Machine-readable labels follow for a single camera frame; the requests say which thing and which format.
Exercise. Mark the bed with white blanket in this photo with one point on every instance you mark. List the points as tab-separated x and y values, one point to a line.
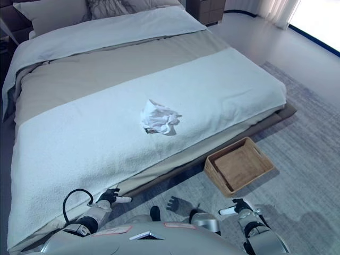
106	138

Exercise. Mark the silver robot torso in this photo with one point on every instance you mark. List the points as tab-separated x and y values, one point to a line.
148	241

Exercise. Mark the brown nightstand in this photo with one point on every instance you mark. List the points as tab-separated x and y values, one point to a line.
205	10

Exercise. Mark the brown bed frame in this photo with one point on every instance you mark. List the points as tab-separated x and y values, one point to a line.
281	114

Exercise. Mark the white printed garment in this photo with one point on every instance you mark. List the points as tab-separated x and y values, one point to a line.
159	118

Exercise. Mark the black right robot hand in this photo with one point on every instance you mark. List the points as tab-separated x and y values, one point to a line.
240	205

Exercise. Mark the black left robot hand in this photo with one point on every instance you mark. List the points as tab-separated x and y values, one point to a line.
108	197

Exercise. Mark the white folded top sheet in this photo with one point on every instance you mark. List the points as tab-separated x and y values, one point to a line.
111	32

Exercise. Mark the woven wooden basket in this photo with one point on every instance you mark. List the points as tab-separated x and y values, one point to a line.
239	167

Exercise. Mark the branch patterned pillow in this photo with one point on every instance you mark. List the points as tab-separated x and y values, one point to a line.
111	6

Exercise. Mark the silver right robot leg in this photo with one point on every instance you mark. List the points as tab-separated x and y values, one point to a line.
205	221

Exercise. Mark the brown upholstered headboard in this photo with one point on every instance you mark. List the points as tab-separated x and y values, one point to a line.
12	18

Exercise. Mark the white sheer curtain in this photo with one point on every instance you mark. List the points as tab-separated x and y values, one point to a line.
271	12

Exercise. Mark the plain beige pillow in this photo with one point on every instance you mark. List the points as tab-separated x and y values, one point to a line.
50	14

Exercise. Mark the beige duvet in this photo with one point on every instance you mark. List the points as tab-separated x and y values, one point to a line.
106	69

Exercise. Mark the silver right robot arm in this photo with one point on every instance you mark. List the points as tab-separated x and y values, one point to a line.
255	228

